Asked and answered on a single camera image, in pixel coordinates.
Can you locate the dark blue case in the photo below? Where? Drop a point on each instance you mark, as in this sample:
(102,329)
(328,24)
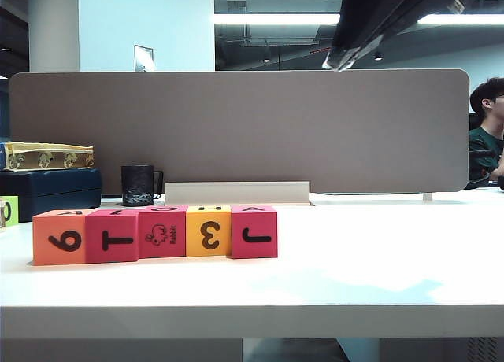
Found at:
(59,193)

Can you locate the small ceiling spot lamp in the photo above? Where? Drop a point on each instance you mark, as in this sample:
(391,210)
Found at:
(379,57)

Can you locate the wall sign on pillar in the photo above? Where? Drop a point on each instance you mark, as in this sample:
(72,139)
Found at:
(143,58)

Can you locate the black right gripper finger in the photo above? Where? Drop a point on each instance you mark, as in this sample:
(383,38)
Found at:
(417,15)
(374,12)

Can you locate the grey desk divider panel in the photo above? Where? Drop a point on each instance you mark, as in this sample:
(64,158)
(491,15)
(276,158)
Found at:
(256,130)

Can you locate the yellow foam block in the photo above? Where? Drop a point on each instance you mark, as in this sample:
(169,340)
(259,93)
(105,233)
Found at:
(208,234)

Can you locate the pink block with O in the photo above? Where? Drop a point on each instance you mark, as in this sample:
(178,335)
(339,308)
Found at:
(161,234)

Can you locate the green foam block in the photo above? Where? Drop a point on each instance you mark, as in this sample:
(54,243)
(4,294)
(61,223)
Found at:
(12,210)

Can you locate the person with dark hair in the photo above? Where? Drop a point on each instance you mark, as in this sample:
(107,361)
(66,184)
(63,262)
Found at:
(486,141)

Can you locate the perforated metal panel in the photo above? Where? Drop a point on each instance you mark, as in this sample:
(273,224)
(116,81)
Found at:
(482,350)

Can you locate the orange foam block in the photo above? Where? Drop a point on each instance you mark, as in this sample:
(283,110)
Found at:
(59,240)

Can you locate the ceiling light strip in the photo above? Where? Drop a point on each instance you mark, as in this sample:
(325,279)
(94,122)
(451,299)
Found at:
(275,19)

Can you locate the yellow patterned box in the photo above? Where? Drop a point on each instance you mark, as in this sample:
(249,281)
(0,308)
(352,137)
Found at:
(47,157)

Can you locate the white divider foot bracket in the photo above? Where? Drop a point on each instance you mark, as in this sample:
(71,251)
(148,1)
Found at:
(427,197)

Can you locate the pink block with T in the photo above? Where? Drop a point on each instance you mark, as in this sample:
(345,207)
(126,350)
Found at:
(112,238)

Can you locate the red ceiling sign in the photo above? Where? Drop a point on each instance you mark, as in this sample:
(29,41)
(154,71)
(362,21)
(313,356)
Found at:
(319,50)

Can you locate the black mug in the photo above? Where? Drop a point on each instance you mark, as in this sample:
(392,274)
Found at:
(136,185)

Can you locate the pink block with J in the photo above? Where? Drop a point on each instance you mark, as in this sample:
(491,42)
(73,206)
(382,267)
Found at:
(254,236)

